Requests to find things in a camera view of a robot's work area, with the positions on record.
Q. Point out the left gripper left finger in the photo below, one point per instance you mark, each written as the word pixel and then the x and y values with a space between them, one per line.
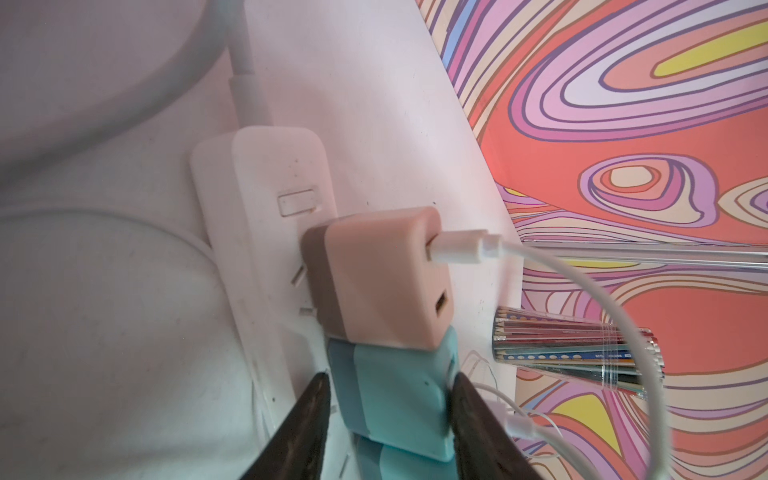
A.
pixel 297 450

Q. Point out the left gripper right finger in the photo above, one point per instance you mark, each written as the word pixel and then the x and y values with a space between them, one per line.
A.
pixel 483 450

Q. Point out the teal usb charger end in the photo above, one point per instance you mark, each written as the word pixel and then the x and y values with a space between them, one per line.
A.
pixel 381 462

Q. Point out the teal usb charger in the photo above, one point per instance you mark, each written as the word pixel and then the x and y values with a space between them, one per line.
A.
pixel 397 397

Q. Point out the pencil holder cup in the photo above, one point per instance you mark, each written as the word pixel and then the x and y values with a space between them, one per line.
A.
pixel 566 347

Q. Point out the pink usb charger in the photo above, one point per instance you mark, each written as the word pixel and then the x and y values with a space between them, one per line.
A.
pixel 372 282

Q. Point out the white power strip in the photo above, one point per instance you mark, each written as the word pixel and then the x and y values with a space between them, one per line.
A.
pixel 260 189

